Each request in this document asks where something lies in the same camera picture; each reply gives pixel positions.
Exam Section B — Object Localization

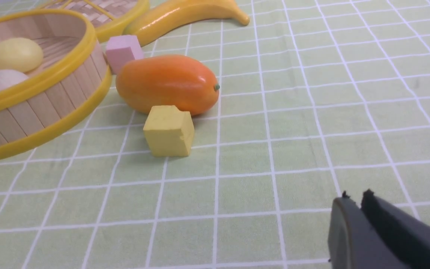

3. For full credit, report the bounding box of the pale yellow bun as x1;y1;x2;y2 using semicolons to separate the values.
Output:
0;37;44;73

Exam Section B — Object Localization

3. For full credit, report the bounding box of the light green checkered tablecloth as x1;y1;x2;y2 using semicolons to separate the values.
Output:
0;0;430;269

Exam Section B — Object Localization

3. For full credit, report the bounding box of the yellow toy banana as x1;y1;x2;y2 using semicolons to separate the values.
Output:
122;0;250;47

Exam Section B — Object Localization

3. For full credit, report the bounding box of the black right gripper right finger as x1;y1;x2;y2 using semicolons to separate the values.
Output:
361;189;430;269

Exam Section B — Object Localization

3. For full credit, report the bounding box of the pink foam cube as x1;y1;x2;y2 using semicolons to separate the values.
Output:
105;35;144;75

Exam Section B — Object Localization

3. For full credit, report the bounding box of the bamboo steamer tray yellow rim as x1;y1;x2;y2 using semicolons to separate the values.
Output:
0;9;112;160

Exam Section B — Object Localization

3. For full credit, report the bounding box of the woven bamboo steamer lid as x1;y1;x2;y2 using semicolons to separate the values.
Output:
38;0;150;43

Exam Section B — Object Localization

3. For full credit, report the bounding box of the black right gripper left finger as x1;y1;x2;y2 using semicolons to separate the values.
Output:
327;191;409;269

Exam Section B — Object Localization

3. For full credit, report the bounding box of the yellow foam cube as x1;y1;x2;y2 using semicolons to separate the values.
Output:
143;105;195;157

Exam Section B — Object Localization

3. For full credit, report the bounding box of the orange toy mango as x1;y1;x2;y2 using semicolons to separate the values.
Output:
115;55;220;116

